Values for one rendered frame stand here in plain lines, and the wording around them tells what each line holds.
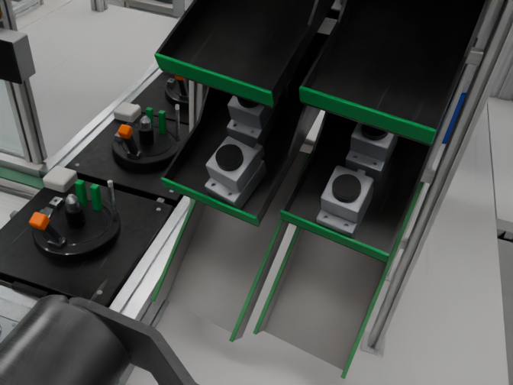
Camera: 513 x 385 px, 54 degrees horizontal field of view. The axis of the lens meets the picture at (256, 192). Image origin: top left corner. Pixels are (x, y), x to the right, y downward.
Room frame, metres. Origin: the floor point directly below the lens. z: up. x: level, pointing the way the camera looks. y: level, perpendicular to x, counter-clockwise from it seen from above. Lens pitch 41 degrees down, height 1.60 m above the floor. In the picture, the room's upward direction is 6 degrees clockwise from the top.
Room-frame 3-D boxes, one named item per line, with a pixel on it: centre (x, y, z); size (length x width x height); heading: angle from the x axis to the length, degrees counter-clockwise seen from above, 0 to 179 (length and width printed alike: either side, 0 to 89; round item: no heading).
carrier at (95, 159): (0.83, 0.23, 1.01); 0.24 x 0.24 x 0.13; 77
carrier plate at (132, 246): (0.58, 0.29, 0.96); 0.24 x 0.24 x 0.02; 77
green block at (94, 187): (0.62, 0.27, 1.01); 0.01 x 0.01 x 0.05; 77
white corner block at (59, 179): (0.70, 0.37, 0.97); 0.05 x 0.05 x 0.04; 77
